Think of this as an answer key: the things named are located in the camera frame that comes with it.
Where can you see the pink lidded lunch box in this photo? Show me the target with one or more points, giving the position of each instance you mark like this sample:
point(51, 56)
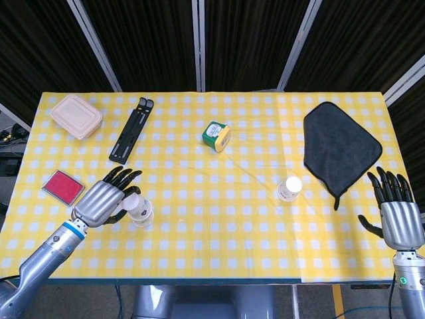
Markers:
point(76, 116)

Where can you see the paper cup blue text print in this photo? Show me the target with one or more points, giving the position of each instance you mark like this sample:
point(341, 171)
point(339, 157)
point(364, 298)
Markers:
point(289, 191)

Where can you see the dark grey cloth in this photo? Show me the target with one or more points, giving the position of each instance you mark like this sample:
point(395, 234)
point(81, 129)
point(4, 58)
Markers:
point(342, 146)

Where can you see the yellow white checked tablecloth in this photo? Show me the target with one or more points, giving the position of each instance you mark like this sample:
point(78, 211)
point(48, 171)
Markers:
point(212, 232)

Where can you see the paper cup fern dark flower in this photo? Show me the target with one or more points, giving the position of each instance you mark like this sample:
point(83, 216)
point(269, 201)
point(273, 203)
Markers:
point(136, 204)

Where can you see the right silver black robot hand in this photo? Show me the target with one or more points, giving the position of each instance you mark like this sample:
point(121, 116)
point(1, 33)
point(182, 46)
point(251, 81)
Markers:
point(400, 222)

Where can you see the black equipment box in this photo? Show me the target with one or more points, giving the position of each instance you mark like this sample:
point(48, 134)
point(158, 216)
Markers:
point(10, 164)

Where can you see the white partition frame post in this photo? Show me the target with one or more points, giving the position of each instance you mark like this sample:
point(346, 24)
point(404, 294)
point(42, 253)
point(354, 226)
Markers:
point(403, 81)
point(96, 46)
point(198, 46)
point(15, 116)
point(299, 46)

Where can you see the grey robot torso base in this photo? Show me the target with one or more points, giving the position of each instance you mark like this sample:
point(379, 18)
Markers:
point(202, 302)

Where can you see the green yellow plastic container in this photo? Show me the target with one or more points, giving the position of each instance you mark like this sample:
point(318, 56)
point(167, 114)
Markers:
point(216, 134)

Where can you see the black folding stand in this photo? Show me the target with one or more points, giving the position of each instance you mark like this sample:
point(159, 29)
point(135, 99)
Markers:
point(131, 131)

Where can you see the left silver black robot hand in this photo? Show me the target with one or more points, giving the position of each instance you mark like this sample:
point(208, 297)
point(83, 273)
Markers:
point(98, 204)

